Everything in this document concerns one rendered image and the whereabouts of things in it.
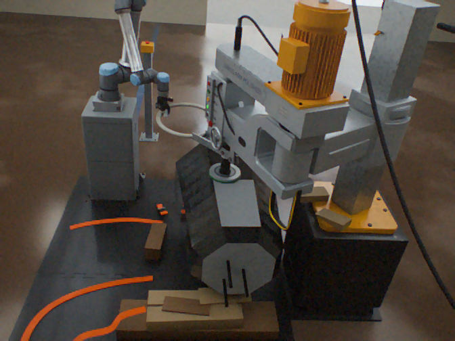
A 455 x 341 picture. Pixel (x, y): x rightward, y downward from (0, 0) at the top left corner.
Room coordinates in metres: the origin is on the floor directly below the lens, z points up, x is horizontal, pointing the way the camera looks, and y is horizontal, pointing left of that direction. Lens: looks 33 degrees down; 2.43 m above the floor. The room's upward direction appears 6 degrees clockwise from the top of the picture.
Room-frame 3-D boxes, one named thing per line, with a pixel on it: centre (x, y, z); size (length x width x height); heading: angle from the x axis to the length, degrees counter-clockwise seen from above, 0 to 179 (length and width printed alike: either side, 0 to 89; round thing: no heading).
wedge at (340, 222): (2.07, -0.68, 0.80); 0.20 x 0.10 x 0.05; 46
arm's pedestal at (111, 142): (3.19, 1.03, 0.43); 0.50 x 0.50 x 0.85; 7
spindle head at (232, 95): (2.35, -0.02, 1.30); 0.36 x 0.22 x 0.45; 31
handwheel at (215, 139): (2.25, 0.06, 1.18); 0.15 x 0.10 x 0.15; 31
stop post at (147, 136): (4.21, 0.93, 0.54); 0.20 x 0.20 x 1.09; 6
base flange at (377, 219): (2.26, -0.83, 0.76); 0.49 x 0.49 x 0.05; 6
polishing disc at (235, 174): (2.42, 0.02, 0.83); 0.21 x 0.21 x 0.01
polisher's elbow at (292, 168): (1.85, -0.32, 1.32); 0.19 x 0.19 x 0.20
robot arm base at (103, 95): (3.20, 1.03, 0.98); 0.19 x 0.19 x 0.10
